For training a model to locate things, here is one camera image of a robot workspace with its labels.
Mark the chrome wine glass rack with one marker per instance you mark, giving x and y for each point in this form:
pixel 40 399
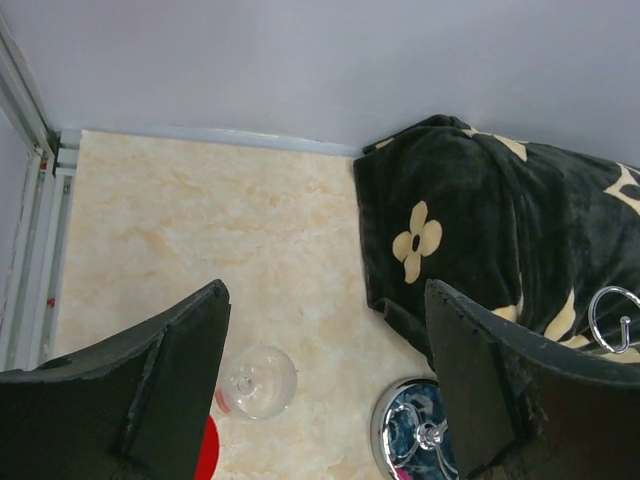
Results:
pixel 409 429

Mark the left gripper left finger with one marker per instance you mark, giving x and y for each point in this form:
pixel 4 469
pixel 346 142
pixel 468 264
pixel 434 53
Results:
pixel 132 406

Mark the pink wine glass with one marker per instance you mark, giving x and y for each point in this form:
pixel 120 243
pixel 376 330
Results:
pixel 403 474

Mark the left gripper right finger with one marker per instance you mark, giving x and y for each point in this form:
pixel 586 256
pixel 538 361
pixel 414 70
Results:
pixel 520 406

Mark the black floral pillow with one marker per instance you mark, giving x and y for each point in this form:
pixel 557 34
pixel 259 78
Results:
pixel 540 236

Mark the red wine glass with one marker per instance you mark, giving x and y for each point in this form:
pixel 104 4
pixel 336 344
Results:
pixel 209 452

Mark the clear wine glass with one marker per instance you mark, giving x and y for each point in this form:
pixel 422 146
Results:
pixel 258 384

